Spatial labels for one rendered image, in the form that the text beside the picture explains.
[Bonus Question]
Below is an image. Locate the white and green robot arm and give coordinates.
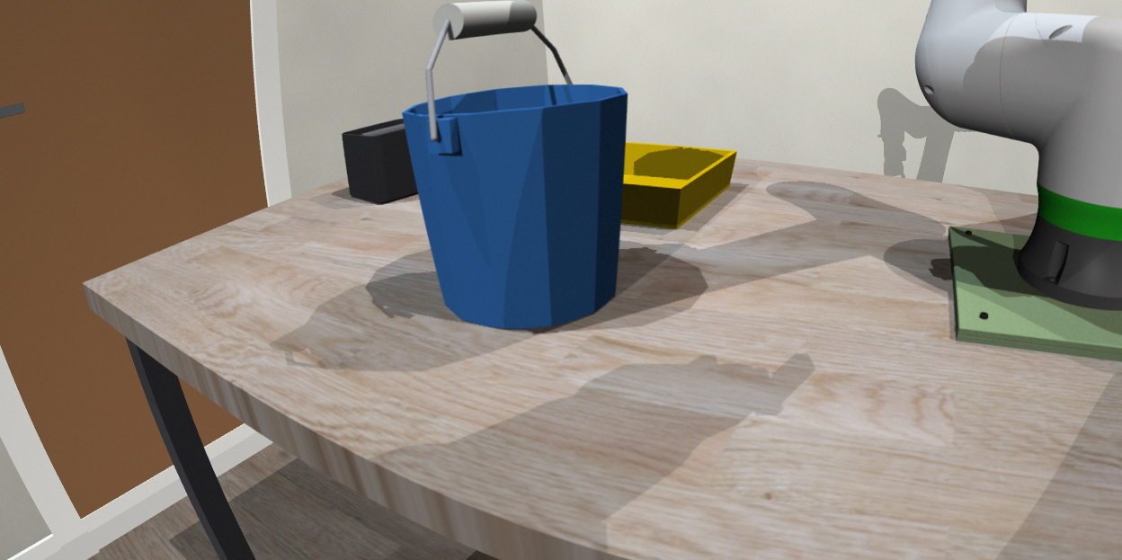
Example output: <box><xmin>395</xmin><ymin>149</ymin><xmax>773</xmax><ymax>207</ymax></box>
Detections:
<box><xmin>916</xmin><ymin>0</ymin><xmax>1122</xmax><ymax>311</ymax></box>

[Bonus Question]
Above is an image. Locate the blue bucket with metal handle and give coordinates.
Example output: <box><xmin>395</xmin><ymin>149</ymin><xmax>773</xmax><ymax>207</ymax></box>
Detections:
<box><xmin>402</xmin><ymin>0</ymin><xmax>628</xmax><ymax>329</ymax></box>

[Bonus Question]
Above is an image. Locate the yellow shallow tray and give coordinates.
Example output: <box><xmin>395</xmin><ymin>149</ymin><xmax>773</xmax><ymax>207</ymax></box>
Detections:
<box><xmin>620</xmin><ymin>143</ymin><xmax>737</xmax><ymax>229</ymax></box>

